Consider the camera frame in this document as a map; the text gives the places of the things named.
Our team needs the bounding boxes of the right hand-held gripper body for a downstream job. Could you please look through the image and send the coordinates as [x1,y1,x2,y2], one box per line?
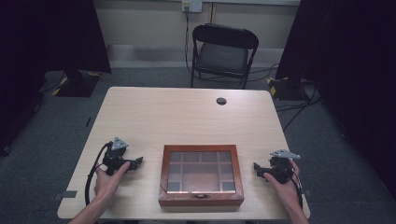
[257,149,302,185]

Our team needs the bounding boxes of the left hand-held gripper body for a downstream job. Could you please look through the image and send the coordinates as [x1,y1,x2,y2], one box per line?
[102,136,136,176]

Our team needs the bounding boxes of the wooden glass-lid box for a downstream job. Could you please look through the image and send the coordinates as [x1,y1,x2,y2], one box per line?
[158,144,246,207]

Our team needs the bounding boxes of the person's right hand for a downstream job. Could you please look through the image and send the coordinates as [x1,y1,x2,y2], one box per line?
[262,158,303,210]

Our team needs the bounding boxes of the person's left hand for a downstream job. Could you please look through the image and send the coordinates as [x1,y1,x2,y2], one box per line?
[93,161,132,207]

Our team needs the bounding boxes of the grey tape strip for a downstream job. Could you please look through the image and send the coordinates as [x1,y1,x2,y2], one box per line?
[52,189,78,201]

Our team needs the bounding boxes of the black yellow-striped stand base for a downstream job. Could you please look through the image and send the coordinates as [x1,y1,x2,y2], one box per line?
[266,76,307,101]

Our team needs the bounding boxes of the black folding chair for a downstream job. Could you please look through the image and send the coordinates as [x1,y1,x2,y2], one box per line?
[190,23,260,91]

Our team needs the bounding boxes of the black curtain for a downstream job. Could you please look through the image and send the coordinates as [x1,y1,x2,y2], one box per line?
[276,0,396,200]
[0,0,112,157]

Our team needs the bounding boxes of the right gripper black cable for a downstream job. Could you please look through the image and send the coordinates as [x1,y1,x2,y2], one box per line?
[289,167,304,210]

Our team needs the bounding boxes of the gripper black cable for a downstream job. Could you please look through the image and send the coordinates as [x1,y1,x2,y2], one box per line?
[84,141,113,207]
[289,167,304,210]

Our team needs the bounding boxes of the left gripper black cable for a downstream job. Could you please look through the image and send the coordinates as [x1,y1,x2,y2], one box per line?
[84,141,113,207]

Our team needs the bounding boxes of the black floor cables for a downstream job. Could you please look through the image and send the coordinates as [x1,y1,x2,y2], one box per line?
[248,63,323,133]

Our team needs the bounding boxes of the black wall cable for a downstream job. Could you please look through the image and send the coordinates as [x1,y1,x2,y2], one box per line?
[184,6,200,77]

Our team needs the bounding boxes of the white wall socket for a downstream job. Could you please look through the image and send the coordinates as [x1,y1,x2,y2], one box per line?
[181,0,204,13]

